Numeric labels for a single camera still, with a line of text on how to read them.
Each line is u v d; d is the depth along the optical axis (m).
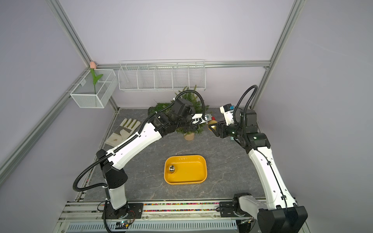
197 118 0.60
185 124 0.61
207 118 0.59
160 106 1.18
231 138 0.63
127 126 1.08
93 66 0.89
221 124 0.62
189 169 0.88
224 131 0.62
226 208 0.74
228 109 0.61
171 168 0.84
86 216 0.74
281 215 0.36
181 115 0.54
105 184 0.52
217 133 0.64
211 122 0.69
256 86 0.50
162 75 1.05
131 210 0.72
